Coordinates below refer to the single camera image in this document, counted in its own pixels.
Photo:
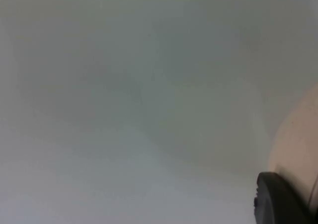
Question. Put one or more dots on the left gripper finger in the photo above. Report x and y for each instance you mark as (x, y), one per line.
(278, 201)

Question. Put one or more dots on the pale wooden bowl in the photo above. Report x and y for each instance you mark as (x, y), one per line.
(295, 144)

